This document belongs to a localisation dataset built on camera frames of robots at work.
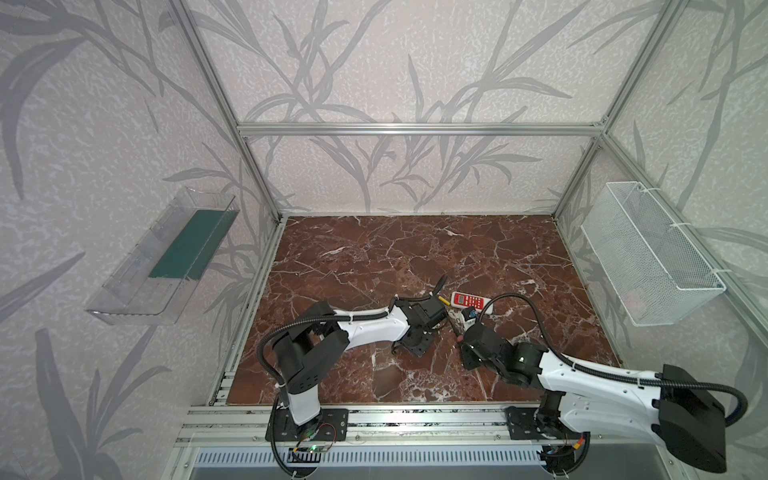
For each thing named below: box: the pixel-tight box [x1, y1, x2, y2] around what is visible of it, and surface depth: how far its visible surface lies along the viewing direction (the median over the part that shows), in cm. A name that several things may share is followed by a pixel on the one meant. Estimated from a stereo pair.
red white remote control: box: [450, 292, 494, 314], surface depth 98 cm
